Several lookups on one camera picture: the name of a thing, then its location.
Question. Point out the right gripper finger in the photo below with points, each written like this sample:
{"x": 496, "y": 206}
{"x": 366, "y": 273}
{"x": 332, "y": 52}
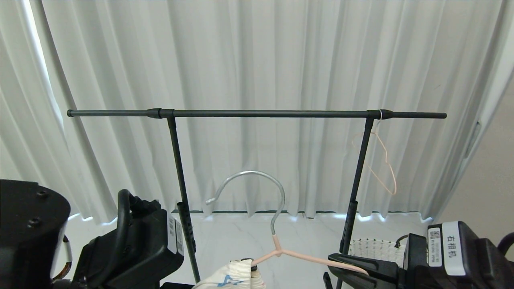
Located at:
{"x": 381, "y": 283}
{"x": 381, "y": 265}

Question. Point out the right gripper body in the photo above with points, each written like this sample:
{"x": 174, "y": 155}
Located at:
{"x": 415, "y": 265}

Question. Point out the pink clothes hanger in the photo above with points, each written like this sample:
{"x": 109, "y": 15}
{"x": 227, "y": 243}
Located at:
{"x": 395, "y": 184}
{"x": 276, "y": 241}

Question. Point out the cream printed garment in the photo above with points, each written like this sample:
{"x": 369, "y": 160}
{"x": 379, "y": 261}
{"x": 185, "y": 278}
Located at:
{"x": 225, "y": 279}

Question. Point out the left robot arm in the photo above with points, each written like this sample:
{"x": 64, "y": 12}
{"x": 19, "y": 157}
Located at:
{"x": 28, "y": 233}

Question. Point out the white laundry basket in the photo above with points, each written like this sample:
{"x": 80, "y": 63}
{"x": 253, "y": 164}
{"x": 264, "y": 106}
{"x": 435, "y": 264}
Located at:
{"x": 373, "y": 251}

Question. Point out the black clothes rack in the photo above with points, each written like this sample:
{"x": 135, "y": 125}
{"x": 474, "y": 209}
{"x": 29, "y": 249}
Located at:
{"x": 261, "y": 114}

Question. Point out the large grey board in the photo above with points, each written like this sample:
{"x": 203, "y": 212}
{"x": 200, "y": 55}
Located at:
{"x": 490, "y": 180}

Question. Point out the white curtain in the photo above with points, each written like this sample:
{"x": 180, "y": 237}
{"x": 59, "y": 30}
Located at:
{"x": 261, "y": 52}

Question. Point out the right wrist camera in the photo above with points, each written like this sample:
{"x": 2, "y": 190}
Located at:
{"x": 470, "y": 257}

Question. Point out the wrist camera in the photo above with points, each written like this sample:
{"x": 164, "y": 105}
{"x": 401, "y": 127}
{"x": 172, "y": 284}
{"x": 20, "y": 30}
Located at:
{"x": 148, "y": 249}
{"x": 470, "y": 257}

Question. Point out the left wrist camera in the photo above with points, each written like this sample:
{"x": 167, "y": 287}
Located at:
{"x": 148, "y": 249}

